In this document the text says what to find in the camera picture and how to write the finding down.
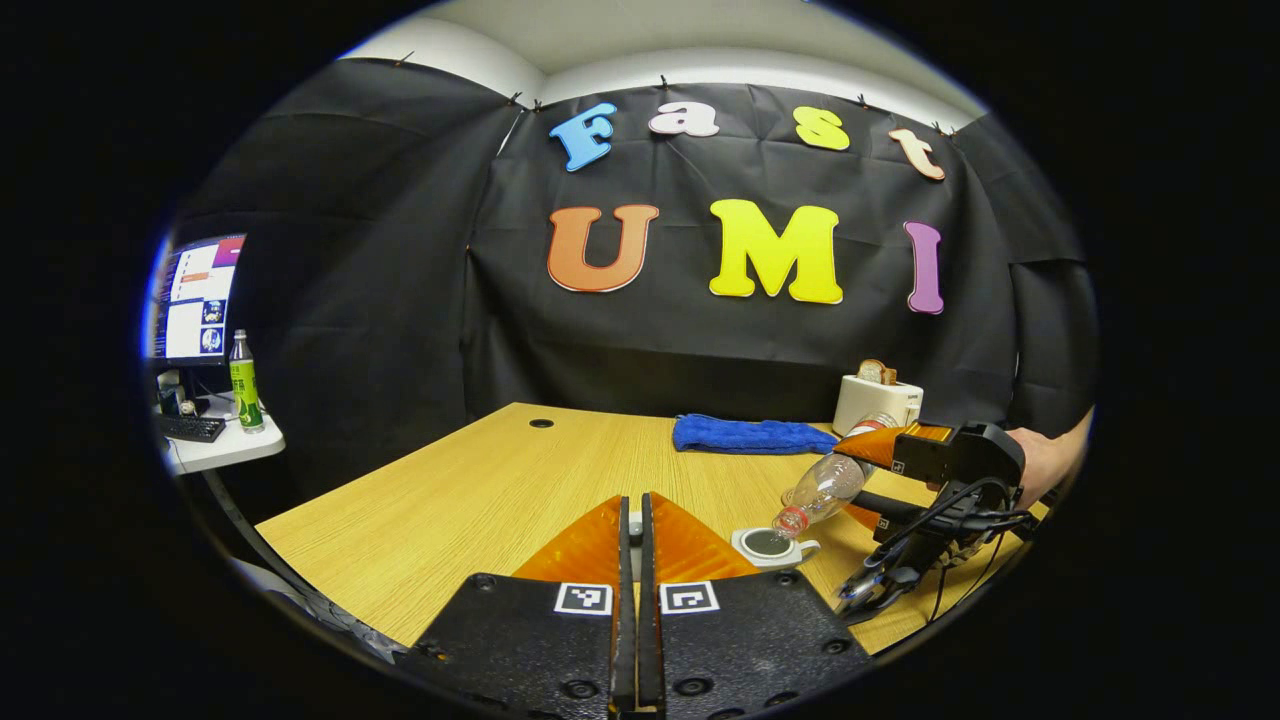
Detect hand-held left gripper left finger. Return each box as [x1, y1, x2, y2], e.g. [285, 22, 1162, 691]
[398, 495, 638, 720]

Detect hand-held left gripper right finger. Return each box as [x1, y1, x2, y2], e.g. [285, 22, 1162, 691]
[640, 491, 873, 720]

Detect clear plastic water bottle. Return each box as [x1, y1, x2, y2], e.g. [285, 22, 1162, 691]
[772, 411, 901, 542]

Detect white teacup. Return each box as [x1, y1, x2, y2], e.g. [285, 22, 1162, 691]
[731, 526, 822, 572]

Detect green drink bottle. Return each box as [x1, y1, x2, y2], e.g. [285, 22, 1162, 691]
[229, 330, 266, 434]

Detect white toaster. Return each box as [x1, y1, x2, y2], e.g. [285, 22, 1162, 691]
[833, 375, 924, 438]

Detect blue towel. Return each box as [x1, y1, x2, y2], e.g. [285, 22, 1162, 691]
[672, 413, 841, 456]

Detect black backdrop cloth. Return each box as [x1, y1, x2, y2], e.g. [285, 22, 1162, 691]
[165, 58, 1101, 501]

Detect white side desk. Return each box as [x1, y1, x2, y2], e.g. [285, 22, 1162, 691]
[160, 395, 286, 476]

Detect black keyboard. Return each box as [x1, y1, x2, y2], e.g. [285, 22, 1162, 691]
[157, 413, 227, 444]

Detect computer monitor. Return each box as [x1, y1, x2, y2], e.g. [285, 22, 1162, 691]
[148, 235, 247, 366]

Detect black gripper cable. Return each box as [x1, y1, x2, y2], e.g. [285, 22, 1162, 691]
[930, 520, 1041, 623]
[860, 478, 1021, 591]

